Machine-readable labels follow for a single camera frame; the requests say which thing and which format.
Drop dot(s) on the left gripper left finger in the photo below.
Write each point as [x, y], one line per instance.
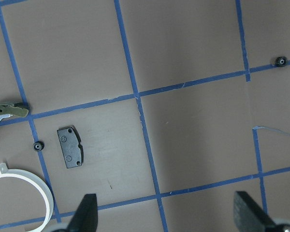
[85, 218]

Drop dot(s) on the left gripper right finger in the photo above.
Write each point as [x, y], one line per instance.
[248, 216]

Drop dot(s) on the black bearing gear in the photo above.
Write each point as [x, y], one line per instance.
[38, 146]
[280, 61]

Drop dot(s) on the black brake pad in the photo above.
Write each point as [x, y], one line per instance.
[71, 147]

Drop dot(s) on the olive curved metal part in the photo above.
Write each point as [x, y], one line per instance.
[14, 109]

